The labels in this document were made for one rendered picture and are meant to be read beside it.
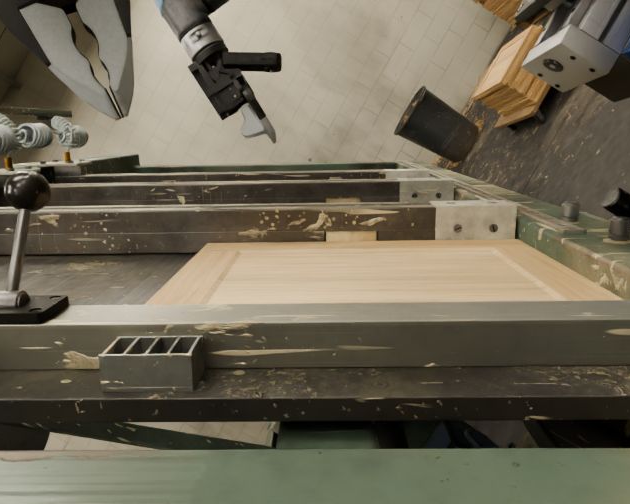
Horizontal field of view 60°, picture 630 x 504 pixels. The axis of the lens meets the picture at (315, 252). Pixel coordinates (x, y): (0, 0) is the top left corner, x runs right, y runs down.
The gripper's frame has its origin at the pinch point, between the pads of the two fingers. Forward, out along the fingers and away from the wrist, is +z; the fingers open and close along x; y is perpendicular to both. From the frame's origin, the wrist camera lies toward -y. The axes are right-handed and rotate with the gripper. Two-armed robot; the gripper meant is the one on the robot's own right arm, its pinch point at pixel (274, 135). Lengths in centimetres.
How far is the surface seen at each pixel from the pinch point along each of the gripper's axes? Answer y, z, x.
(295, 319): 11, 21, 66
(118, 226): 30.0, 1.4, 22.4
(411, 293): 0, 28, 53
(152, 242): 27.0, 6.4, 22.5
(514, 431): -23, 136, -94
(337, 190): -6.5, 16.4, -15.9
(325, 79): -112, -79, -488
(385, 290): 2, 27, 51
